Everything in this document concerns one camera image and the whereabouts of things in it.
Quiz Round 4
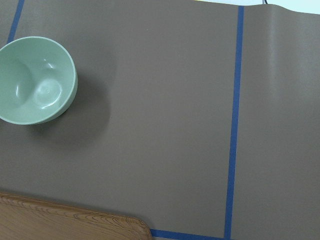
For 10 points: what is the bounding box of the brown wooden tray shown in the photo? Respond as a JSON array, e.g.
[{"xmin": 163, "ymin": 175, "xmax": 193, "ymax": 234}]
[{"xmin": 0, "ymin": 192, "xmax": 152, "ymax": 240}]

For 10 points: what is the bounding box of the mint green bowl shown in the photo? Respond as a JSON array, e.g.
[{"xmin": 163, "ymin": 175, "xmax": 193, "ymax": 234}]
[{"xmin": 0, "ymin": 36, "xmax": 78, "ymax": 125}]

